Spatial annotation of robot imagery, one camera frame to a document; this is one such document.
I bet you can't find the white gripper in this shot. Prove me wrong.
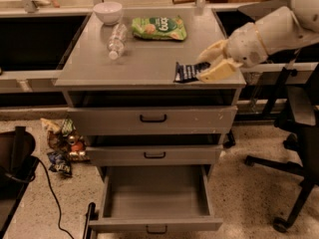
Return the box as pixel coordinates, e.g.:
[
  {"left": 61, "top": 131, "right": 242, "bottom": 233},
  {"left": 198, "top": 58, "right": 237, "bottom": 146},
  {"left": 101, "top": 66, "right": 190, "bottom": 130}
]
[{"left": 196, "top": 23, "right": 268, "bottom": 83}]

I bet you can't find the dark blue rxbar wrapper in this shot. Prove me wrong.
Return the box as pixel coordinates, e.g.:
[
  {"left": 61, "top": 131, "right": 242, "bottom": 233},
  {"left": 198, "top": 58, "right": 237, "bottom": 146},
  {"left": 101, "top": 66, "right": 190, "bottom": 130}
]
[{"left": 174, "top": 62, "right": 210, "bottom": 84}]

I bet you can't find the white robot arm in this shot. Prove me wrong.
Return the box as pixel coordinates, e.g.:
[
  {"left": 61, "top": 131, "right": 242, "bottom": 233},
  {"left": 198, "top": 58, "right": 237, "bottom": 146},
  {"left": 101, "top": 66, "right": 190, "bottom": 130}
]
[{"left": 196, "top": 0, "right": 319, "bottom": 83}]

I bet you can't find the grey top drawer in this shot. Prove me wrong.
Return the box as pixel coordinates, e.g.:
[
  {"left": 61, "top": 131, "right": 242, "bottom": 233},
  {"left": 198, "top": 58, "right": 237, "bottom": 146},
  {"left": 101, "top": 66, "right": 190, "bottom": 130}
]
[{"left": 67, "top": 90, "right": 239, "bottom": 136}]

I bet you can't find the grey drawer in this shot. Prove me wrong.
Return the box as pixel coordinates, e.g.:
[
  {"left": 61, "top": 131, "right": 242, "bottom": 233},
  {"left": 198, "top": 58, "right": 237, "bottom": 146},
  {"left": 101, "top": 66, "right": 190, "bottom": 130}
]
[
  {"left": 87, "top": 134, "right": 222, "bottom": 166},
  {"left": 67, "top": 90, "right": 239, "bottom": 136},
  {"left": 89, "top": 165, "right": 222, "bottom": 234}
]

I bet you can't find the grey drawer cabinet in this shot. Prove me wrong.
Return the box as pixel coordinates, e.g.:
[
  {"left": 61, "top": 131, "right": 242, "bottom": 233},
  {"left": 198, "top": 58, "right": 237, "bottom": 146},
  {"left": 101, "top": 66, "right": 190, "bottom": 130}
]
[{"left": 53, "top": 6, "right": 247, "bottom": 171}]

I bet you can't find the grey middle drawer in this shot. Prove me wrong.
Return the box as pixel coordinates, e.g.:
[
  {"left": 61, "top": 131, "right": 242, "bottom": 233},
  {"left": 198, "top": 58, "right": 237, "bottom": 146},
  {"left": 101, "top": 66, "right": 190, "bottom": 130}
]
[{"left": 87, "top": 134, "right": 222, "bottom": 166}]

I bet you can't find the grey bottom drawer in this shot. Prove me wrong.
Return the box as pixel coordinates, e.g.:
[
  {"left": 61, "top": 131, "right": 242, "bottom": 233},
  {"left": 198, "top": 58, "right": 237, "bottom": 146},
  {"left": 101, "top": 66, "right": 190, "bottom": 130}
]
[{"left": 89, "top": 165, "right": 222, "bottom": 234}]

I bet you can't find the green snack chip bag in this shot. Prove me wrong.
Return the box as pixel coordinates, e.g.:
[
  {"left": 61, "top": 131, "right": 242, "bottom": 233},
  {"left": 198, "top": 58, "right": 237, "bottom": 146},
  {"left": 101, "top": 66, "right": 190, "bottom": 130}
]
[{"left": 132, "top": 16, "right": 187, "bottom": 41}]

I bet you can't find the wooden stick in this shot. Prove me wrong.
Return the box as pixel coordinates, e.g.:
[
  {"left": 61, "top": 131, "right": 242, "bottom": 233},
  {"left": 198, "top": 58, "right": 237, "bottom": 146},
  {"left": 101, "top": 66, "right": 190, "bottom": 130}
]
[{"left": 171, "top": 0, "right": 195, "bottom": 4}]

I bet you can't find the clear plastic water bottle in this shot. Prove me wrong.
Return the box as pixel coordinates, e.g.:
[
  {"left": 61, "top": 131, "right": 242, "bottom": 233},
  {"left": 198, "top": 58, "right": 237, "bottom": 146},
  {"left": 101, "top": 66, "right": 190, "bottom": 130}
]
[{"left": 108, "top": 23, "right": 128, "bottom": 60}]

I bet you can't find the white bowl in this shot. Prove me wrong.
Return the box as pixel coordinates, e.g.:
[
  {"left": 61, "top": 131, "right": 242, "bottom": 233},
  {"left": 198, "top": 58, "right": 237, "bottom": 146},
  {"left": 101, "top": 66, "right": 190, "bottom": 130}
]
[{"left": 93, "top": 1, "right": 123, "bottom": 25}]

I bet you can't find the pile of snacks on floor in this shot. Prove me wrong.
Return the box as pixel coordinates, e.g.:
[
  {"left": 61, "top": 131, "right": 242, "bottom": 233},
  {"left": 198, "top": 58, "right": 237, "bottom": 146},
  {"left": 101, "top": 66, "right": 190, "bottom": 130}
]
[{"left": 40, "top": 119, "right": 90, "bottom": 161}]

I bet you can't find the blue snack bag on floor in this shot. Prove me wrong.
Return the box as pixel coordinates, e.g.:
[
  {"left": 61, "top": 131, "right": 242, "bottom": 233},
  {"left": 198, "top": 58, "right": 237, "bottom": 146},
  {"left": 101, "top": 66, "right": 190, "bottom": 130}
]
[{"left": 47, "top": 151, "right": 72, "bottom": 176}]

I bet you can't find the black cable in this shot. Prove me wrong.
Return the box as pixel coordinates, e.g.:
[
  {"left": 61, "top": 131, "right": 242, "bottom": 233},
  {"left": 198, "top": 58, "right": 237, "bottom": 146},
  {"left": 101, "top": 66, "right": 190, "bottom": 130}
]
[{"left": 36, "top": 156, "right": 76, "bottom": 239}]

